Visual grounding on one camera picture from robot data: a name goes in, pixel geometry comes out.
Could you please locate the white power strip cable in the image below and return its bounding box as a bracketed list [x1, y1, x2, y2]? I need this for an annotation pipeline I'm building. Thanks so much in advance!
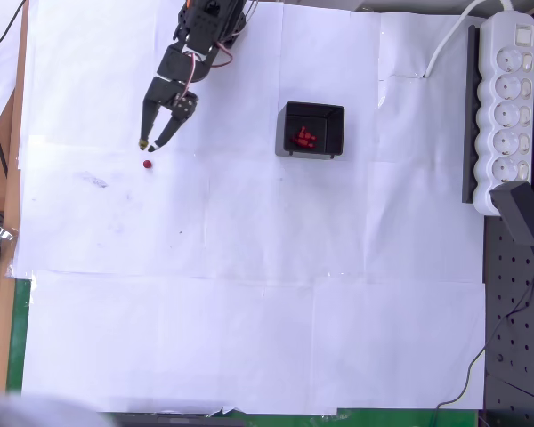
[424, 0, 517, 79]

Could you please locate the thin black adapter cable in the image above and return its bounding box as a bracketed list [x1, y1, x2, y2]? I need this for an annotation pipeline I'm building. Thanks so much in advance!
[429, 244, 534, 427]

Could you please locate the blurred grey object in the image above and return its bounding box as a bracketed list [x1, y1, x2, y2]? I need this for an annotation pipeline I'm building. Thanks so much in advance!
[0, 380, 112, 427]

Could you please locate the dark power strip holder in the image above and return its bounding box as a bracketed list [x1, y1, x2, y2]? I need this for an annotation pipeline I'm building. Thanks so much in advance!
[461, 25, 481, 205]

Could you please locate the white paper sheet covering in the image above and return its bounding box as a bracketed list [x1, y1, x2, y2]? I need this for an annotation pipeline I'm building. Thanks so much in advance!
[15, 0, 489, 415]

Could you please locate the black power adapter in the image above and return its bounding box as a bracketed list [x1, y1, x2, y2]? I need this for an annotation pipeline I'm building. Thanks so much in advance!
[489, 181, 534, 247]

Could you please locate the white power strip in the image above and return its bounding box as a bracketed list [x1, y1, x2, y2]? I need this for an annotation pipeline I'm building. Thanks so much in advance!
[471, 11, 534, 218]

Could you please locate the dark flat device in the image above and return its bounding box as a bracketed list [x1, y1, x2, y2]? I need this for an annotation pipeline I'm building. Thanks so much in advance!
[115, 412, 246, 427]

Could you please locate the black pegboard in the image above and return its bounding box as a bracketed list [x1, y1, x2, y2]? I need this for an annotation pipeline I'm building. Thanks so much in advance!
[482, 6, 534, 427]

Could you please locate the green cutting mat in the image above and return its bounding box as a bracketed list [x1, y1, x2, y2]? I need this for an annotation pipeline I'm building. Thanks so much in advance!
[6, 278, 480, 427]

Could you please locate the black square container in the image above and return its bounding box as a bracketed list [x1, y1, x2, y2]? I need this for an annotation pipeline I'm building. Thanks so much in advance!
[274, 101, 346, 161]

